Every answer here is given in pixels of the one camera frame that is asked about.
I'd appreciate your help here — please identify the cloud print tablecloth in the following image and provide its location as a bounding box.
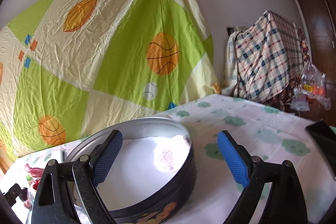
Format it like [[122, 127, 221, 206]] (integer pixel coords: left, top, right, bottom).
[[0, 93, 336, 224]]

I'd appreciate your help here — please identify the red drawstring pouch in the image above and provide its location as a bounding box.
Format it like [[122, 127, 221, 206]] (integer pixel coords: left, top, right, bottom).
[[25, 164, 44, 190]]

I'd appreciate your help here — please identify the plastic bag of toys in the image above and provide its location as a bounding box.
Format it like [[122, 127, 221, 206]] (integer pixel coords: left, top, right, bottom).
[[289, 61, 331, 121]]

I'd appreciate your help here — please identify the green yellow basketball sheet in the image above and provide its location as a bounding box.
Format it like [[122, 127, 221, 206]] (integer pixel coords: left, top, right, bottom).
[[1, 0, 219, 164]]

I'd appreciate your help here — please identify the plaid cloth cover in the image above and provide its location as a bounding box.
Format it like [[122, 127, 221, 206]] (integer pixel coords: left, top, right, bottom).
[[221, 10, 309, 103]]

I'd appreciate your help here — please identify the round cookie tin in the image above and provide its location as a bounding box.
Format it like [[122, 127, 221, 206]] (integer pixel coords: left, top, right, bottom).
[[66, 117, 197, 223]]

